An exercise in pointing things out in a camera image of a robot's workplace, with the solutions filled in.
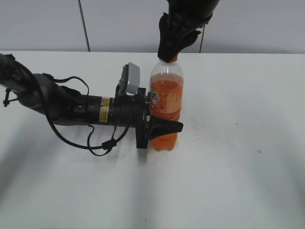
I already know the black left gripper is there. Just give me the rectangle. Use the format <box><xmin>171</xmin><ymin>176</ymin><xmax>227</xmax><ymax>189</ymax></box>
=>
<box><xmin>111</xmin><ymin>87</ymin><xmax>183</xmax><ymax>149</ymax></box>

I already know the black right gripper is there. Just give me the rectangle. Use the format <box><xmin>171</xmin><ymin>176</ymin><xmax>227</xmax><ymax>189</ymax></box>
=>
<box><xmin>158</xmin><ymin>0</ymin><xmax>220</xmax><ymax>62</ymax></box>

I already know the orange soda plastic bottle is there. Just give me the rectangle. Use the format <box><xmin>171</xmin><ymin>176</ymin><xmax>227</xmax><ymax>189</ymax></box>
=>
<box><xmin>149</xmin><ymin>55</ymin><xmax>185</xmax><ymax>153</ymax></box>

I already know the orange bottle cap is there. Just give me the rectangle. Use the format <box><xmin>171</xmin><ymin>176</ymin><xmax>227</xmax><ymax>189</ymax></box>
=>
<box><xmin>168</xmin><ymin>54</ymin><xmax>178</xmax><ymax>63</ymax></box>

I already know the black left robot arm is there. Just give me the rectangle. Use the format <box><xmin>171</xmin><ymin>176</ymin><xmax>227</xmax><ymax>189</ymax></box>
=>
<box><xmin>0</xmin><ymin>54</ymin><xmax>183</xmax><ymax>149</ymax></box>

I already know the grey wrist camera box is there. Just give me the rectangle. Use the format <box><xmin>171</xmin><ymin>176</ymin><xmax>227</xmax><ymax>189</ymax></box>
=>
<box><xmin>118</xmin><ymin>62</ymin><xmax>140</xmax><ymax>95</ymax></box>

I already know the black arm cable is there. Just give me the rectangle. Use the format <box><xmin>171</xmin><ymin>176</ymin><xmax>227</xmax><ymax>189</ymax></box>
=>
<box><xmin>35</xmin><ymin>75</ymin><xmax>131</xmax><ymax>157</ymax></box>

